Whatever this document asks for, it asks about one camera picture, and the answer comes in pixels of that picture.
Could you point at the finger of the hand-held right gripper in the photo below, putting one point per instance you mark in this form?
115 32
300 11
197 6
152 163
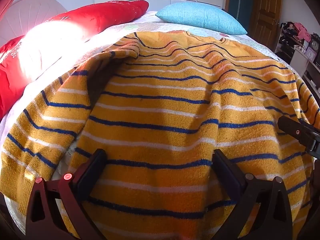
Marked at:
312 130
290 127

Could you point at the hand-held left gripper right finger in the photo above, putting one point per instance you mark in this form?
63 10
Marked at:
225 170

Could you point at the light blue pillow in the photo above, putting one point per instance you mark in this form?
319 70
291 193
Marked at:
200 16

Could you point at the white shelf unit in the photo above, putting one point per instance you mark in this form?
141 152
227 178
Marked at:
297 55

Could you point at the heart print quilted bedspread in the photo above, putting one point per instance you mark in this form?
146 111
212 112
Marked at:
150 25

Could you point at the small purple clock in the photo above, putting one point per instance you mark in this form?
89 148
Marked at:
310 54

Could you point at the brown wooden door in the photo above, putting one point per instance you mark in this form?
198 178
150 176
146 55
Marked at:
266 10

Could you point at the yellow striped knit sweater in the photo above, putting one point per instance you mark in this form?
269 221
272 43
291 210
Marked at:
160 105

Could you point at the white headboard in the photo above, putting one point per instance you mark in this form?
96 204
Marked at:
30 12

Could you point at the dark teal curtain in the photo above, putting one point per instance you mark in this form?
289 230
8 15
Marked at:
237 0

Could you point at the black ornate clock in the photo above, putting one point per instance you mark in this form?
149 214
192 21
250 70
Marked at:
315 43

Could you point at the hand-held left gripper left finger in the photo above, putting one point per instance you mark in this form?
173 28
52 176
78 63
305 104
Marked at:
92 170

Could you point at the pink cloth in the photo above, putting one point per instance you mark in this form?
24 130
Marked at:
302 32

